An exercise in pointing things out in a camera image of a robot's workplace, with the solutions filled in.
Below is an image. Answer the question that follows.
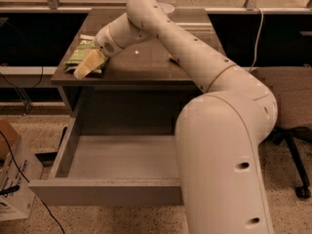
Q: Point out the black floor cable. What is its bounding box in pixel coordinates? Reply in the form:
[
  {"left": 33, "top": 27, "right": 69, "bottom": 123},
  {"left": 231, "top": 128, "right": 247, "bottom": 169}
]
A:
[{"left": 0, "top": 130, "right": 66, "bottom": 234}]

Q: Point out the white hanging cable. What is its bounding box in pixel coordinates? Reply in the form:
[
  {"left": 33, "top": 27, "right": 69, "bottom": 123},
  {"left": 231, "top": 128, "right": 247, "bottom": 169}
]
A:
[{"left": 248, "top": 6, "right": 265, "bottom": 74}]

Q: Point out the black office chair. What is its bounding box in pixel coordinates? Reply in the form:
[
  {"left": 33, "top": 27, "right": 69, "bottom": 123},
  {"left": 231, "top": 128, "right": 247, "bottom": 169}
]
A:
[{"left": 252, "top": 66, "right": 312, "bottom": 199}]

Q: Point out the open grey top drawer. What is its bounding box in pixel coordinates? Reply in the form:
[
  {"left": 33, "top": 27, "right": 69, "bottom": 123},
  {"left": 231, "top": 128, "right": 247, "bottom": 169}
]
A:
[{"left": 28, "top": 91, "right": 186, "bottom": 207}]

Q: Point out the green jalapeno chip bag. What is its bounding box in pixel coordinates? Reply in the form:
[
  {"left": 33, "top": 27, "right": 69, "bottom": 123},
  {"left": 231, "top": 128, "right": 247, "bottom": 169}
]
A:
[{"left": 63, "top": 34, "right": 97, "bottom": 73}]

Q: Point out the white ceramic bowl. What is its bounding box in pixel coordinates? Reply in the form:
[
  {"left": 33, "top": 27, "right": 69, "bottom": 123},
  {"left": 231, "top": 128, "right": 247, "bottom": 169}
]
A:
[{"left": 159, "top": 3, "right": 175, "bottom": 15}]

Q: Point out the white cardboard box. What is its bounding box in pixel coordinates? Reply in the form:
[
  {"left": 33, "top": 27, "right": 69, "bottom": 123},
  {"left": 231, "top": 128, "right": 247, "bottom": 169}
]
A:
[{"left": 0, "top": 119, "right": 43, "bottom": 221}]

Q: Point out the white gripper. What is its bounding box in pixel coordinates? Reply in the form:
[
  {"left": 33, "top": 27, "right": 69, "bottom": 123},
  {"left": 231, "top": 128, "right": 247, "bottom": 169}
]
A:
[{"left": 74, "top": 26, "right": 124, "bottom": 79}]

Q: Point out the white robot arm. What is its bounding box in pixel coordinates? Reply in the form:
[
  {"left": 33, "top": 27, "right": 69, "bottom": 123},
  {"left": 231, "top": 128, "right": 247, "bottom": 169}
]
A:
[{"left": 94, "top": 0, "right": 278, "bottom": 234}]

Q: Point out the grey cabinet with glossy top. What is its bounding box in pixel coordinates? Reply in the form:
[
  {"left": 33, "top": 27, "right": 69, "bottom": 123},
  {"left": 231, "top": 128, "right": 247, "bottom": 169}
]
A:
[{"left": 50, "top": 7, "right": 228, "bottom": 136}]

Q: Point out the yellow sponge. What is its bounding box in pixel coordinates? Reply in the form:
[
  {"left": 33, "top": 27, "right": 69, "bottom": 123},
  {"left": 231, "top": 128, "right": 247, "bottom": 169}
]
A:
[{"left": 168, "top": 54, "right": 178, "bottom": 64}]

